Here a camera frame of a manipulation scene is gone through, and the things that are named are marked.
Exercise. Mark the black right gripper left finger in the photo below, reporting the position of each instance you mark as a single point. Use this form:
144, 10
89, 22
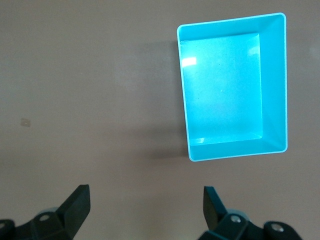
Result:
72, 212

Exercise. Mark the blue plastic box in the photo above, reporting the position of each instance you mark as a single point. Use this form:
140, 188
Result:
225, 95

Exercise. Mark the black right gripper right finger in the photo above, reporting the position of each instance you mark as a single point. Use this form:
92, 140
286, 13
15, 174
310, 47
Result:
217, 215

